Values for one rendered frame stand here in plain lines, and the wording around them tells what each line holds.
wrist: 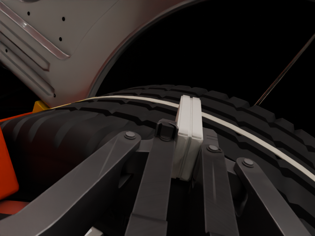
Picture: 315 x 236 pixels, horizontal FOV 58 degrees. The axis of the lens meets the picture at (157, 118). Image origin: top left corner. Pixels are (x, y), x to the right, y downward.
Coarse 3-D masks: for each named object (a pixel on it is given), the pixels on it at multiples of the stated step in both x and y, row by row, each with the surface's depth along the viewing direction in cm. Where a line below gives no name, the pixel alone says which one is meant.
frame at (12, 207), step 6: (0, 204) 22; (6, 204) 22; (12, 204) 21; (18, 204) 21; (24, 204) 21; (0, 210) 21; (6, 210) 20; (12, 210) 20; (18, 210) 20; (0, 216) 20; (6, 216) 20; (96, 228) 18; (90, 234) 18; (96, 234) 18; (102, 234) 18
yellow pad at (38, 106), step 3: (36, 102) 87; (39, 102) 88; (42, 102) 88; (36, 105) 87; (39, 105) 87; (42, 105) 87; (45, 105) 88; (33, 108) 89; (36, 108) 88; (39, 108) 87; (42, 108) 86; (45, 108) 87; (48, 108) 87; (33, 111) 89; (36, 111) 88
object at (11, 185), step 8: (0, 128) 23; (0, 136) 23; (0, 144) 23; (0, 152) 23; (0, 160) 23; (8, 160) 23; (0, 168) 23; (8, 168) 23; (0, 176) 23; (8, 176) 23; (0, 184) 23; (8, 184) 23; (16, 184) 24; (0, 192) 22; (8, 192) 23; (0, 200) 23
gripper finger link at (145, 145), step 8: (160, 120) 19; (168, 120) 19; (144, 144) 15; (136, 152) 14; (144, 152) 15; (128, 160) 15; (136, 160) 15; (144, 160) 15; (128, 168) 15; (136, 168) 15; (144, 168) 15
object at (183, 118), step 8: (184, 96) 21; (184, 104) 20; (184, 112) 18; (176, 120) 20; (184, 120) 17; (184, 128) 16; (184, 136) 16; (176, 144) 16; (184, 144) 16; (176, 152) 16; (184, 152) 16; (176, 160) 16; (176, 168) 16; (176, 176) 17
